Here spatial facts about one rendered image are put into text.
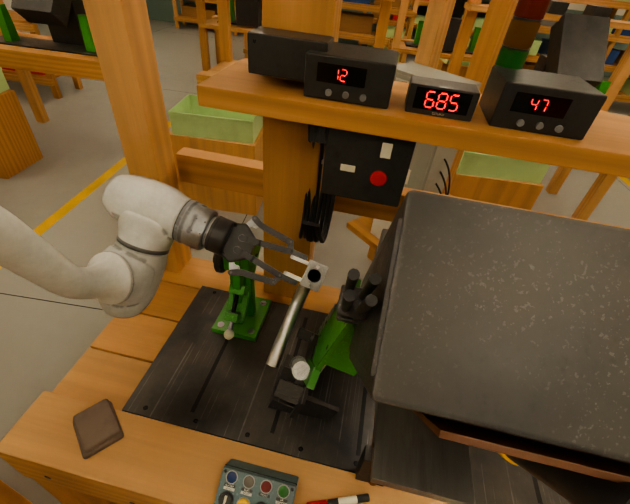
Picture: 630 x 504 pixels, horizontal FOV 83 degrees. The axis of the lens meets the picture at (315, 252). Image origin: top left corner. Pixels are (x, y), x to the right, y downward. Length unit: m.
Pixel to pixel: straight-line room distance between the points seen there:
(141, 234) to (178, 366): 0.41
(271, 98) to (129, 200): 0.32
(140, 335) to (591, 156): 1.12
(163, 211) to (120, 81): 0.39
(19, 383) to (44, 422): 1.32
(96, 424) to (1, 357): 1.59
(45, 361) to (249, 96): 1.95
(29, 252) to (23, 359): 1.88
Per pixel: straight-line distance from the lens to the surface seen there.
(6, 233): 0.56
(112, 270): 0.75
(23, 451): 1.05
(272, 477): 0.84
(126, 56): 0.98
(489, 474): 1.01
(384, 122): 0.69
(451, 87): 0.72
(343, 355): 0.72
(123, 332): 1.17
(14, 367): 2.45
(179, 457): 0.93
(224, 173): 1.08
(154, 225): 0.74
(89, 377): 1.11
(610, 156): 0.79
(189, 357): 1.04
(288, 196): 0.93
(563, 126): 0.77
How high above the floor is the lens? 1.75
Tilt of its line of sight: 40 degrees down
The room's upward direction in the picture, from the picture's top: 7 degrees clockwise
